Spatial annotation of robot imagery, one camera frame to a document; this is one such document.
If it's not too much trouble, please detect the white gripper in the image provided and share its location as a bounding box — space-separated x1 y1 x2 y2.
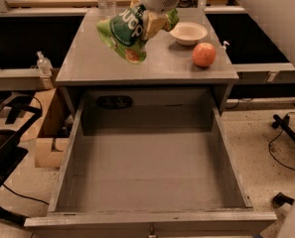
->
130 0 180 40

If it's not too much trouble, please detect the green rice chip bag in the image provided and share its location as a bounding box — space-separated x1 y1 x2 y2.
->
96 4 179 63

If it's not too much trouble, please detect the open grey drawer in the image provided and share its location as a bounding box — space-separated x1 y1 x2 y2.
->
25 88 276 238

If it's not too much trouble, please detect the clear plastic water bottle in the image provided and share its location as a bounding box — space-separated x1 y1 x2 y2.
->
98 0 117 19

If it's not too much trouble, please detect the white paper bowl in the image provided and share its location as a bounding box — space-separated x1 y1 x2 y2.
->
170 22 208 46

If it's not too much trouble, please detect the red apple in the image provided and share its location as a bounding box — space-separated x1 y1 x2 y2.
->
192 43 216 67

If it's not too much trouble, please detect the grey wooden cabinet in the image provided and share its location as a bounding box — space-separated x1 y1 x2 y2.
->
56 8 238 109

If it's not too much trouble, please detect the small white pump bottle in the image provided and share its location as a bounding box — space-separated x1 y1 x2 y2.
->
222 41 229 51

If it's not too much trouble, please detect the clear sanitizer pump bottle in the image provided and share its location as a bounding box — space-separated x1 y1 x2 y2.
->
37 52 53 75

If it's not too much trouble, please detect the brown cardboard box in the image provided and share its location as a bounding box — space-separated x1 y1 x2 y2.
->
22 87 70 168

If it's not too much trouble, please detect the black stand base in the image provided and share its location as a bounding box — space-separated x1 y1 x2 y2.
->
272 192 295 208

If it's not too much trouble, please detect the grey shelf rail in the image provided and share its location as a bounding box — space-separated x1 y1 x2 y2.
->
0 68 50 91

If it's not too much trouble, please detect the black floor cable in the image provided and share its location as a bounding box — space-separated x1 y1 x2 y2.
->
267 111 295 178

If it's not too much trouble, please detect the black chair frame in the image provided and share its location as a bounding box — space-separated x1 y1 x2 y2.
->
0 92 43 226

